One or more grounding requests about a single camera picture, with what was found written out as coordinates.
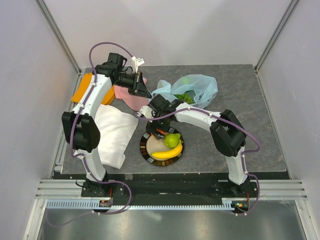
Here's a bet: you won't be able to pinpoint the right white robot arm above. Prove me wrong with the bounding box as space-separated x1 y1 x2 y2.
138 94 249 197

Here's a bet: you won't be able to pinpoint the green fake pear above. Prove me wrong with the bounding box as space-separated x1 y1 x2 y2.
163 133 181 149

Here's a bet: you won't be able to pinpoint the white folded cloth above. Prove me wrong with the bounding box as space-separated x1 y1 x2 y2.
94 104 138 169

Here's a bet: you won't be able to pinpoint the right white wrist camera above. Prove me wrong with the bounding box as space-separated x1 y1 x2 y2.
136 105 154 121

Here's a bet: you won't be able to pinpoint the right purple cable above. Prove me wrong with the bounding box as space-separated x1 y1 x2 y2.
136 107 262 218

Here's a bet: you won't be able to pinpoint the yellow fake banana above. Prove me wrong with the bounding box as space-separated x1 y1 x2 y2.
151 140 183 159

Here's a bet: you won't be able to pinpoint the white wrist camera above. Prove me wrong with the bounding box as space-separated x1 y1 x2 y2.
130 56 145 73
136 105 154 121

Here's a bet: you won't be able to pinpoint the light blue plastic bag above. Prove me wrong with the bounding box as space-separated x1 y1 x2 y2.
151 74 218 109

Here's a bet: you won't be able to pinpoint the green fake apple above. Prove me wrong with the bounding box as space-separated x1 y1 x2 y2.
181 76 190 85

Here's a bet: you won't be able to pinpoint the orange folded cloth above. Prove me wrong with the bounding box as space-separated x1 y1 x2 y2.
71 73 116 105

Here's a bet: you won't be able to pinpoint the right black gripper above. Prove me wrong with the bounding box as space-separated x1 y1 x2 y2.
145 109 171 139

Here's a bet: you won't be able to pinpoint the white slotted cable duct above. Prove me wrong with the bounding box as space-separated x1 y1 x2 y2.
46 199 249 211

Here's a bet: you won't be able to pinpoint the green fake grapes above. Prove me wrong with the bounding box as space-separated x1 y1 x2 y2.
174 93 195 105

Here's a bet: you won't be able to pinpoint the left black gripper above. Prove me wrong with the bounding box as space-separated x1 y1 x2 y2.
114 71 152 99

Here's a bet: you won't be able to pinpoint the pink baseball cap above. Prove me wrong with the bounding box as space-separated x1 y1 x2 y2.
113 73 151 111

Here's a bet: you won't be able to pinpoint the dark rimmed beige plate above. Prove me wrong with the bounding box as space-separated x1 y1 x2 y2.
139 129 185 167

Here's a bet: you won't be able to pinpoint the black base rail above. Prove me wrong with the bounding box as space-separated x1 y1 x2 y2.
76 173 258 201

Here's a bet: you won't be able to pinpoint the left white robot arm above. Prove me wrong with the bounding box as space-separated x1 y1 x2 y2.
61 53 152 197

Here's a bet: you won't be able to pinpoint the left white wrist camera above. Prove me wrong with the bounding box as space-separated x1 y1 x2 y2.
130 56 145 73

